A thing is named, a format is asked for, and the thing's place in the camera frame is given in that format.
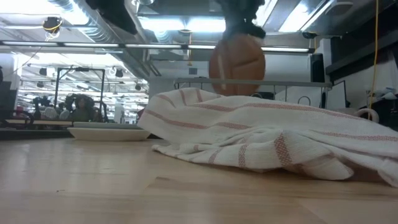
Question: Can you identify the white red-striped dish towel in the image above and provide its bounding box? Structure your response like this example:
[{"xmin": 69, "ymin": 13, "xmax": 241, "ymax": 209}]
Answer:
[{"xmin": 137, "ymin": 87, "xmax": 398, "ymax": 188}]

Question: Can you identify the grey wire dish rack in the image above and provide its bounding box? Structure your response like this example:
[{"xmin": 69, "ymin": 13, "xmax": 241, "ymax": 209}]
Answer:
[{"xmin": 173, "ymin": 77, "xmax": 333, "ymax": 108}]

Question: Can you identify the large white plate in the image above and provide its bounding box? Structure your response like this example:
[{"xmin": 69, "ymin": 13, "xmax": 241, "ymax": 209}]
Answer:
[{"xmin": 67, "ymin": 126, "xmax": 152, "ymax": 142}]

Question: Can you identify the yellow cable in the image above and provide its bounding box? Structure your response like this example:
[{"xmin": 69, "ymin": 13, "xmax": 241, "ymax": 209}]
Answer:
[{"xmin": 368, "ymin": 0, "xmax": 381, "ymax": 121}]

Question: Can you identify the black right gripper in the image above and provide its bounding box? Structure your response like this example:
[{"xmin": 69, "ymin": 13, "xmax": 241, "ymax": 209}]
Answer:
[{"xmin": 215, "ymin": 0, "xmax": 267, "ymax": 40}]

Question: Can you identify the dark brown wooden plate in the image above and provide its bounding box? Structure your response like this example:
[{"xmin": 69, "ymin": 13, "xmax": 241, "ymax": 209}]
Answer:
[{"xmin": 208, "ymin": 32, "xmax": 267, "ymax": 97}]

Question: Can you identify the person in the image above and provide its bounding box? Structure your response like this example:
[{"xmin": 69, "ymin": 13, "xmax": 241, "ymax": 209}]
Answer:
[{"xmin": 70, "ymin": 94, "xmax": 96, "ymax": 123}]

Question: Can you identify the black metal stand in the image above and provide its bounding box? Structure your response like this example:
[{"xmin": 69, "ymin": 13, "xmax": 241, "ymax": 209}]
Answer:
[{"xmin": 54, "ymin": 67, "xmax": 106, "ymax": 108}]

